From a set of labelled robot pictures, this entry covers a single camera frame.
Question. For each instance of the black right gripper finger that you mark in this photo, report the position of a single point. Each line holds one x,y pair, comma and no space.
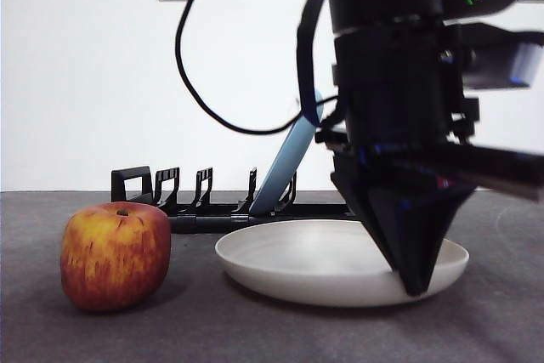
361,197
421,227

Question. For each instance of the pale yellow plate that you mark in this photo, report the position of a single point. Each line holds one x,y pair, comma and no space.
297,269

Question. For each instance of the red yellow apple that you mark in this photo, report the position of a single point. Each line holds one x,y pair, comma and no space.
115,256

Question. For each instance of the blue plate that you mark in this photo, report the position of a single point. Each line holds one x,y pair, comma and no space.
280,167

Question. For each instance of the black plastic plate rack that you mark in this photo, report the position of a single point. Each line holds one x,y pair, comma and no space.
132,193

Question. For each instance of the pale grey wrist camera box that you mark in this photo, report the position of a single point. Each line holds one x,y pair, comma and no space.
497,61

